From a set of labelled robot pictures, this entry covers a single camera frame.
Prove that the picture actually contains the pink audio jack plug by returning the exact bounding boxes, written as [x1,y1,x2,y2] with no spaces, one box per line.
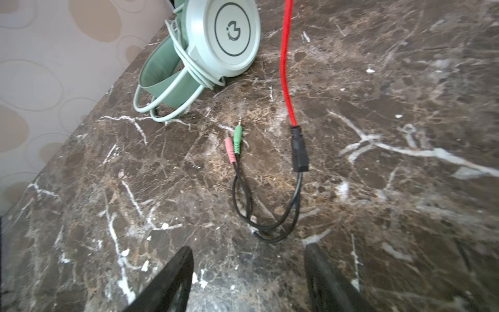
[224,137,237,164]

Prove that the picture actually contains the mint green headphones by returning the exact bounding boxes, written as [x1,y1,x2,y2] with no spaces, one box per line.
[133,0,261,122]

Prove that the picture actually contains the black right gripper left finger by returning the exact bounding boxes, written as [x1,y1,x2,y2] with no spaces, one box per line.
[124,246,194,312]

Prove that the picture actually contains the green audio jack plug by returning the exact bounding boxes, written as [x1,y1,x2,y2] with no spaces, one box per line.
[233,120,243,155]

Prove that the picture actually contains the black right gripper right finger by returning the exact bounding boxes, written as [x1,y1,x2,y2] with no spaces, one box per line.
[304,244,376,312]

